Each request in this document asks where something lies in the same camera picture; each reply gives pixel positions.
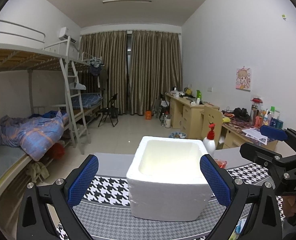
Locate ceiling tube light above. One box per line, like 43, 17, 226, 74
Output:
102, 0, 153, 4

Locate white red pump bottle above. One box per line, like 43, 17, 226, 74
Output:
203, 124, 216, 157

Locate blue plaid quilt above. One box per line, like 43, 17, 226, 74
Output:
0, 111, 69, 161

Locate orange box on floor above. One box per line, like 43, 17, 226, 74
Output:
145, 110, 152, 120

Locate white paper sheets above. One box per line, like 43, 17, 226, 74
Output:
242, 128, 268, 145

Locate metal bunk bed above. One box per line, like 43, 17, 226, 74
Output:
0, 20, 101, 198

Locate wooden smiley chair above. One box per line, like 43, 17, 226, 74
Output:
201, 106, 223, 144

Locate red snack packet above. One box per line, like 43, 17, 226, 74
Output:
215, 159, 227, 168

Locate wooden desk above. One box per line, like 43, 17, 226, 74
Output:
165, 93, 278, 151

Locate brown curtains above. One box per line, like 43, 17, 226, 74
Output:
80, 30, 183, 115

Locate black folding chair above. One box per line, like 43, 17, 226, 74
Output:
98, 93, 119, 127

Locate blue trash bin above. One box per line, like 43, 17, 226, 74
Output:
168, 131, 187, 139

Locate white foam box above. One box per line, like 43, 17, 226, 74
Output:
126, 136, 212, 222

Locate anime girl poster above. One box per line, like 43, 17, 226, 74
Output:
235, 67, 252, 91

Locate right hand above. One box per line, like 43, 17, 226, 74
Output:
282, 196, 296, 218

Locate white air conditioner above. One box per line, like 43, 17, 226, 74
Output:
59, 27, 77, 43

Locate houndstooth table cloth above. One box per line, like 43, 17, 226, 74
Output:
73, 164, 272, 239

